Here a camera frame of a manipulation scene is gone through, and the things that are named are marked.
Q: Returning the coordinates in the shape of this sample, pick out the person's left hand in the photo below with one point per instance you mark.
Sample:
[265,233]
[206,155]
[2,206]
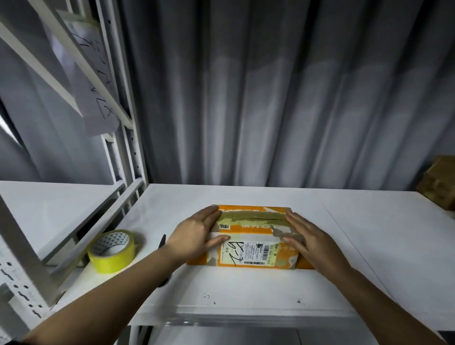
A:
[193,238]

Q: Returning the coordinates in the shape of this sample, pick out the person's right hand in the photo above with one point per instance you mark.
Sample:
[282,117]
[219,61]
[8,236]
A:
[316,249]

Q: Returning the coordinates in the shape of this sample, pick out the black scissors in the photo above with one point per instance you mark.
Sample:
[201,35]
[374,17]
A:
[162,242]

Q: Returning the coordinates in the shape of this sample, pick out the orange and white carton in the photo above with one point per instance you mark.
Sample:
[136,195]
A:
[256,238]

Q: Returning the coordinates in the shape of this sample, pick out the yellow tape roll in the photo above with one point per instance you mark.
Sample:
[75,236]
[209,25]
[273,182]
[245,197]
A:
[110,254]

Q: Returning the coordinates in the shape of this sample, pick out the printed brown cardboard box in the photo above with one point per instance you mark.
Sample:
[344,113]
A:
[439,181]

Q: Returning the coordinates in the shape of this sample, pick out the person's left forearm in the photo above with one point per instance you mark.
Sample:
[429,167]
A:
[99,305]

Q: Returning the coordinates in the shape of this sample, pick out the person's right forearm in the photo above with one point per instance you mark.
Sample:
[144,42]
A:
[387,309]

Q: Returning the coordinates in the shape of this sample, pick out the white metal shelf rack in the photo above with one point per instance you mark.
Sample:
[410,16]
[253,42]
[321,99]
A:
[124,128]

